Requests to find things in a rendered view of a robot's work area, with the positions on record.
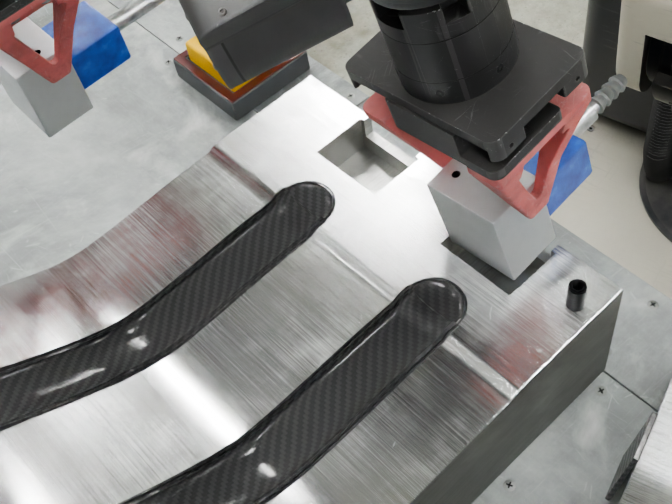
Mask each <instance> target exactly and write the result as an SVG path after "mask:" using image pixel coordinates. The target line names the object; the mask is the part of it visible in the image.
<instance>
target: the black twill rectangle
mask: <svg viewBox="0 0 672 504"><path fill-rule="evenodd" d="M657 416H658V413H655V412H652V414H651V415H650V417H649V418H648V420H647V421H646V422H645V424H644V425H643V427H642V428H641V430H640V431H639V433H638V434H637V436H636V437H635V439H634V440H633V442H632V443H631V445H630V446H629V448H628V449H627V451H626V452H625V454H624V455H623V457H622V459H621V462H620V464H619V466H618V469H617V471H616V473H615V476H614V478H613V480H612V483H611V485H610V487H609V490H608V492H607V494H606V497H605V499H606V500H608V501H610V500H611V498H612V497H613V496H614V494H615V493H616V492H617V490H618V489H619V487H620V486H621V485H622V483H623V482H624V480H625V479H626V478H627V476H628V475H629V473H630V472H631V471H632V469H633V468H634V467H635V465H636V464H637V462H638V461H639V459H640V457H641V454H642V452H643V449H644V447H645V445H646V442H647V440H648V437H649V435H650V433H651V430H652V428H653V425H654V423H655V421H656V418H657Z"/></svg>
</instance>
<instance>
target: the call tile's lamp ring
mask: <svg viewBox="0 0 672 504"><path fill-rule="evenodd" d="M304 52H305V51H304ZM304 52H302V53H304ZM302 53H300V54H298V55H296V56H294V57H292V58H291V59H289V60H287V61H285V62H283V63H281V64H279V65H277V66H275V67H273V68H271V69H269V70H267V71H265V72H264V73H262V74H260V75H259V76H258V77H256V78H255V79H253V80H252V81H250V82H249V83H248V84H246V85H245V86H243V87H242V88H241V89H239V90H238V91H236V92H235V93H234V94H233V93H232V92H230V91H229V90H228V89H226V88H225V87H224V86H222V85H221V84H220V83H218V82H217V81H216V80H214V79H213V78H212V77H210V76H209V75H208V74H206V73H205V72H204V71H202V70H201V69H200V68H198V67H197V66H196V65H194V64H193V63H192V62H190V61H189V60H187V59H186V57H187V56H189V54H188V51H187V49H186V50H185V51H183V52H182V53H180V54H179V55H177V56H176V57H174V60H175V61H177V62H178V63H179V64H181V65H182V66H183V67H185V68H186V69H187V70H189V71H190V72H191V73H193V74H194V75H195V76H197V77H198V78H199V79H201V80H202V81H203V82H205V83H206V84H207V85H209V86H210V87H211V88H213V89H214V90H215V91H217V92H218V93H219V94H221V95H222V96H223V97H224V98H226V99H227V100H228V101H230V102H231V103H234V102H235V101H236V100H238V99H239V98H241V97H242V96H243V95H245V94H246V93H248V92H249V91H250V90H252V89H253V88H255V87H256V86H257V85H259V84H260V83H262V82H263V81H264V80H266V79H267V78H269V77H270V76H272V75H273V74H274V73H276V72H277V71H279V70H280V69H281V68H283V67H284V66H286V65H287V64H288V63H290V62H291V61H293V60H294V59H295V58H297V57H298V56H300V55H301V54H302Z"/></svg>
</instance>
